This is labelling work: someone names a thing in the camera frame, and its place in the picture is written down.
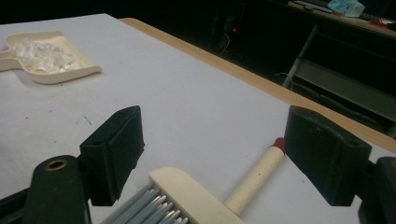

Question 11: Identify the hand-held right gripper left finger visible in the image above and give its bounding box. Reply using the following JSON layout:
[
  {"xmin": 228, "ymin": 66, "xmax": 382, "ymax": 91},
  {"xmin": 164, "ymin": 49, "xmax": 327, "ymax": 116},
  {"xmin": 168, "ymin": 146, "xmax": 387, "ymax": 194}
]
[{"xmin": 78, "ymin": 105, "xmax": 146, "ymax": 207}]

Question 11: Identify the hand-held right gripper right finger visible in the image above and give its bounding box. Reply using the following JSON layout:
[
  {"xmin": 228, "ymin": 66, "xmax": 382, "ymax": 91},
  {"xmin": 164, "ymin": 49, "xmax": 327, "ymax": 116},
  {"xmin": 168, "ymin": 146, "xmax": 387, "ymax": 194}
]
[{"xmin": 283, "ymin": 105, "xmax": 373, "ymax": 207}]

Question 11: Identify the cream brush with red tip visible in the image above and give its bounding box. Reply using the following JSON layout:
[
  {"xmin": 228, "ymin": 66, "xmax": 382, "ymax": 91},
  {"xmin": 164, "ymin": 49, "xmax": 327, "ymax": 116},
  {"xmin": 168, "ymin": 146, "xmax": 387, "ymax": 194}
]
[{"xmin": 99, "ymin": 137, "xmax": 286, "ymax": 224}]

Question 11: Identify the cream plastic dustpan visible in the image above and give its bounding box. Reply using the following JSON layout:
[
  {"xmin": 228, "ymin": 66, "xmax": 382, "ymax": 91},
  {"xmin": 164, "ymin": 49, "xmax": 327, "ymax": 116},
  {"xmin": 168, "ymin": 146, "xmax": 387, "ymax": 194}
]
[{"xmin": 0, "ymin": 30, "xmax": 103, "ymax": 86}]

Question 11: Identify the pile of white paper scraps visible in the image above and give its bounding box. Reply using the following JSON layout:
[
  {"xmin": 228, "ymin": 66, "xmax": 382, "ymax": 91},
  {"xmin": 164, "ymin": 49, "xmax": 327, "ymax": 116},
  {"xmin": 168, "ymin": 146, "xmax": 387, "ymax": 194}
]
[{"xmin": 14, "ymin": 38, "xmax": 84, "ymax": 75}]

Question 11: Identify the white table sheet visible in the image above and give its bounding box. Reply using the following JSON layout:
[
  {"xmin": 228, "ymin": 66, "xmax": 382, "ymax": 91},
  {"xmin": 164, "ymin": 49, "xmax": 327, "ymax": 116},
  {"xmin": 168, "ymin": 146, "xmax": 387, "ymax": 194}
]
[{"xmin": 0, "ymin": 12, "xmax": 396, "ymax": 224}]

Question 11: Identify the teal plastic packet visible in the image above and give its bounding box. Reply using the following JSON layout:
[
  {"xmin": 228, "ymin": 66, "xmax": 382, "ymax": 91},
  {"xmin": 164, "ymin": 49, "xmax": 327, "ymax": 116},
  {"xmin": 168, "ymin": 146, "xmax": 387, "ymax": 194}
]
[{"xmin": 327, "ymin": 0, "xmax": 366, "ymax": 18}]

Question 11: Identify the white metal frame desk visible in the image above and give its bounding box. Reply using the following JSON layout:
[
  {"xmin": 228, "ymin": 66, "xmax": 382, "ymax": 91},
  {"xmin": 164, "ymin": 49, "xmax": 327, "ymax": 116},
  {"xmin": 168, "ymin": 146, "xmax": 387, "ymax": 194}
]
[{"xmin": 281, "ymin": 0, "xmax": 396, "ymax": 139}]

